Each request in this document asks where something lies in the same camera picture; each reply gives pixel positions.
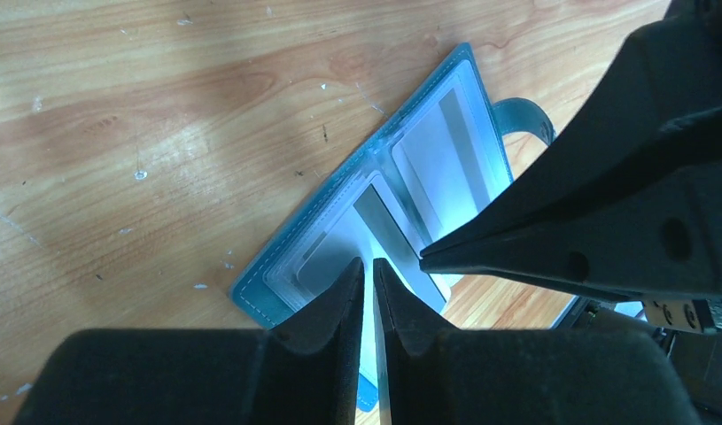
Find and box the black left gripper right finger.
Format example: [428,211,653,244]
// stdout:
[373,259,700,424]

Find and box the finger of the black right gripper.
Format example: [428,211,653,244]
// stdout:
[420,1,722,301]

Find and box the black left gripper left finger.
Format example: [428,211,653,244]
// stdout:
[14,258,364,424]

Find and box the teal leather card holder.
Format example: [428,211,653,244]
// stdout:
[228,42,558,412]

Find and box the white card with magnetic stripe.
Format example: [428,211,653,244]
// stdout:
[296,175,453,318]

